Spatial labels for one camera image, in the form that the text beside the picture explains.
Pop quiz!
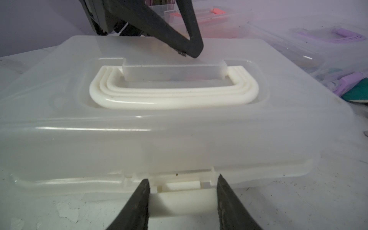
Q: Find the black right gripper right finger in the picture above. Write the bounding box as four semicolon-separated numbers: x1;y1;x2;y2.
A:
216;175;262;230

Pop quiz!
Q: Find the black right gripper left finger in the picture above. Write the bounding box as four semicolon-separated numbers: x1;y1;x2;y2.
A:
106;179;150;230

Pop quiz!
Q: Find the white toolbox with clear lid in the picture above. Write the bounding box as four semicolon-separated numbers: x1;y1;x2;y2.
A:
1;36;354;216

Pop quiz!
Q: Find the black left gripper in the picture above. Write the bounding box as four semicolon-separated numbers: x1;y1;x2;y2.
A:
79;0;204;58

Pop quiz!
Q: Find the purple toolbox with clear lid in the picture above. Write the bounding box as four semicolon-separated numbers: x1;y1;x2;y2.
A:
249;15;368;96

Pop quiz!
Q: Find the pink toolbox with clear lid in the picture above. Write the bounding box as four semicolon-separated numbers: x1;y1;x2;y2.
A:
147;1;254;38

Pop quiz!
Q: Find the green work glove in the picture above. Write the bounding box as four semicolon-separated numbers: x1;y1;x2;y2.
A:
342;78;368;103

